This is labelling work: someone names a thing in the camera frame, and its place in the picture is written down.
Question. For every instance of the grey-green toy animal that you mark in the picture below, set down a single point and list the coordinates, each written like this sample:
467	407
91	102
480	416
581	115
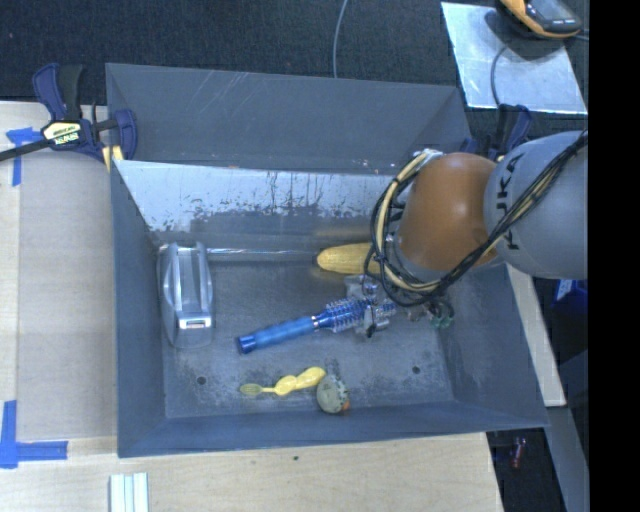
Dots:
331	395

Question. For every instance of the yellow corn cob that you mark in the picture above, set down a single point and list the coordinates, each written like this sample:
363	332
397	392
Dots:
345	258

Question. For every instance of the grey metal bin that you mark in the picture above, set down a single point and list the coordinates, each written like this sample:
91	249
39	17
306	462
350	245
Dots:
280	120

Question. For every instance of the clear plastic container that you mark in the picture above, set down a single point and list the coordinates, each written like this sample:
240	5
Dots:
186	295

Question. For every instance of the blue hairbrush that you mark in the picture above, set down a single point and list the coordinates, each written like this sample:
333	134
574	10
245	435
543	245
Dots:
285	331

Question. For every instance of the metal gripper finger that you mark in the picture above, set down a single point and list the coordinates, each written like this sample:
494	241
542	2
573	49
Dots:
367	288
370	320

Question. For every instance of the yellow plastic toy spoon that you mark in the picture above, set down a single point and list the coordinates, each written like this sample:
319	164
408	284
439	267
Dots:
292	382

